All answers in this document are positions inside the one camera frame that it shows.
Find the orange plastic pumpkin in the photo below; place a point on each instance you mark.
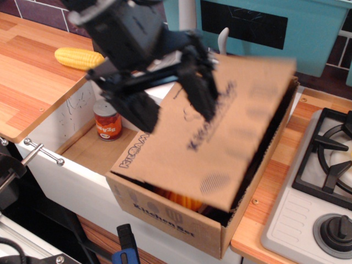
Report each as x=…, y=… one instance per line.
x=182, y=200

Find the metal clamp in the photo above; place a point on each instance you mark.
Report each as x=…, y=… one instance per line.
x=12, y=168

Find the white toy stove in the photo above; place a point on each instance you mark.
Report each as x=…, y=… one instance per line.
x=311, y=219

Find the yellow toy corn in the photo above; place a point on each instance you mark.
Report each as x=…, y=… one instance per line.
x=78, y=58

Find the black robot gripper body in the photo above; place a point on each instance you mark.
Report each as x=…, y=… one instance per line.
x=141, y=52

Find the orange beans can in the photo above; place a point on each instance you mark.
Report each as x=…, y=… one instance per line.
x=108, y=121

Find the grey toy faucet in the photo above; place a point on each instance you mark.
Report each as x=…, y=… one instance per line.
x=187, y=21

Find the white toy sink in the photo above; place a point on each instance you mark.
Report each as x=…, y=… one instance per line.
x=71, y=172

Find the black stove knob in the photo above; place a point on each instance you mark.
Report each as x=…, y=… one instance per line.
x=332, y=233

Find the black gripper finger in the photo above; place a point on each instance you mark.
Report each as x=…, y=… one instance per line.
x=195, y=74
x=138, y=108

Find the black stove grate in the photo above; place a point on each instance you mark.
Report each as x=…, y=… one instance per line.
x=318, y=175

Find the teal plastic bin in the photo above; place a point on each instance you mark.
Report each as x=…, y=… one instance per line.
x=303, y=30

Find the blue black clamp handle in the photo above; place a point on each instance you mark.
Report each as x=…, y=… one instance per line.
x=128, y=254

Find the brown cardboard box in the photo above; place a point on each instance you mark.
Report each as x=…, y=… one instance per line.
x=217, y=163

